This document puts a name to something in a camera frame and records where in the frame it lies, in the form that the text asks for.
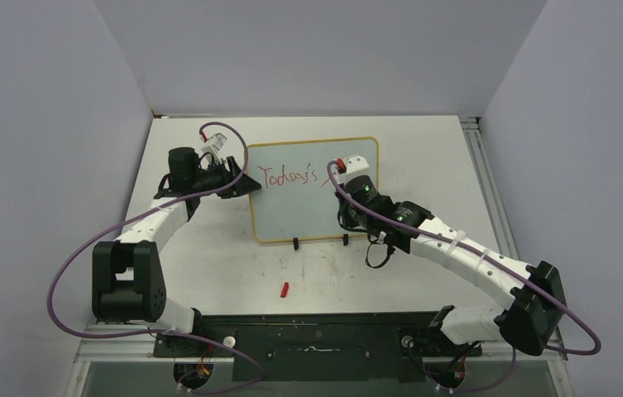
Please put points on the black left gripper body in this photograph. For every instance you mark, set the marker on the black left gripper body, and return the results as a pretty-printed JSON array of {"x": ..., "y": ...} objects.
[{"x": 217, "y": 176}]

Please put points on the yellow framed whiteboard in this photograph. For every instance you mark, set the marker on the yellow framed whiteboard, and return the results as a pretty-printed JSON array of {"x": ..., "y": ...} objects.
[{"x": 296, "y": 199}]

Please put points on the red marker cap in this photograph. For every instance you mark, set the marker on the red marker cap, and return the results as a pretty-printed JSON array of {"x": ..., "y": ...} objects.
[{"x": 285, "y": 290}]

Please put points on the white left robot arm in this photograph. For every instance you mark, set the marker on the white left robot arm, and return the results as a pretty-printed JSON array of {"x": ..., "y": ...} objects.
[{"x": 128, "y": 284}]

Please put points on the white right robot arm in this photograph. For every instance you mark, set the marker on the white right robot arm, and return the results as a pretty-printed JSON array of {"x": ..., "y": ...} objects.
[{"x": 525, "y": 300}]

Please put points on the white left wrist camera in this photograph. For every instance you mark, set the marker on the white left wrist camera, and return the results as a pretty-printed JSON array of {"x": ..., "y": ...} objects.
[{"x": 213, "y": 144}]

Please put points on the aluminium front frame rail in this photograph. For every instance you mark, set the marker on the aluminium front frame rail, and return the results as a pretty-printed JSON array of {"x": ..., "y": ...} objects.
[{"x": 118, "y": 360}]

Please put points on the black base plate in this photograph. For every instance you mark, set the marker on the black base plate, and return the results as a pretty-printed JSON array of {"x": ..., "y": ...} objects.
[{"x": 322, "y": 347}]

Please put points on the aluminium right side rail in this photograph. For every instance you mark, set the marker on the aluminium right side rail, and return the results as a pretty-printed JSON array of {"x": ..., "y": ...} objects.
[{"x": 495, "y": 208}]

